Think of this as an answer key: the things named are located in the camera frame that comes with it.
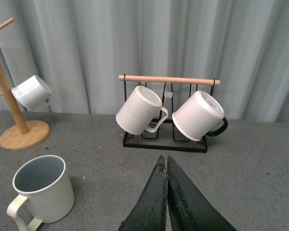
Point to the black wire mug rack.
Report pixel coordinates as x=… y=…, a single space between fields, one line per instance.
x=167 y=136

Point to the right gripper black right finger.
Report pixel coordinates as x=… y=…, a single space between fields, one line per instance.
x=188 y=205

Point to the wooden mug tree stand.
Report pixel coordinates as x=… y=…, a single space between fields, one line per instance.
x=24 y=134

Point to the white mug black handle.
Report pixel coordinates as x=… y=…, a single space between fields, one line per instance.
x=200 y=115

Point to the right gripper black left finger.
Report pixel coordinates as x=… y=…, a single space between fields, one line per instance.
x=150 y=211

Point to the cream ribbed mug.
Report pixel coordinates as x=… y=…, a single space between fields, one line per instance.
x=45 y=193
x=139 y=110

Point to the white mug on tree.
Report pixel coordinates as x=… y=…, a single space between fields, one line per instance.
x=32 y=93

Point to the cream ribbed hanging mug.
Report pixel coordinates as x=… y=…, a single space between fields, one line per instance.
x=139 y=110

